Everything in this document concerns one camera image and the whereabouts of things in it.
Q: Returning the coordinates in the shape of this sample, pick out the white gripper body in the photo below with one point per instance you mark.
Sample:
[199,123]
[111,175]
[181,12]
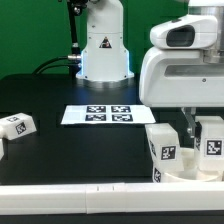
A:
[174,72]

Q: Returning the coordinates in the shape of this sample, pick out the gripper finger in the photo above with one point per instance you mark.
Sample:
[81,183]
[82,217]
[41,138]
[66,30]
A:
[189,114]

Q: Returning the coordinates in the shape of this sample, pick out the white round stool seat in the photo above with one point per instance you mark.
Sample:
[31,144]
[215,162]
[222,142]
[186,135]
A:
[191,173]

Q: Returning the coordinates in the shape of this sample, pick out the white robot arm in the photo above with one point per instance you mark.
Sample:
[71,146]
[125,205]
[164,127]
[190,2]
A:
[105,60]

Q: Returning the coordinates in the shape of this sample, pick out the white marker sheet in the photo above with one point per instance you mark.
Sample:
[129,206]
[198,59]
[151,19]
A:
[107,114]

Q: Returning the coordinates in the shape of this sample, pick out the black camera pole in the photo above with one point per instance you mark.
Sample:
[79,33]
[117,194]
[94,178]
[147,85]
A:
[75,8]

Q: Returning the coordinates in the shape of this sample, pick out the white front rail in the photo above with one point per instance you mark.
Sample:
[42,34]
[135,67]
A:
[111,198]

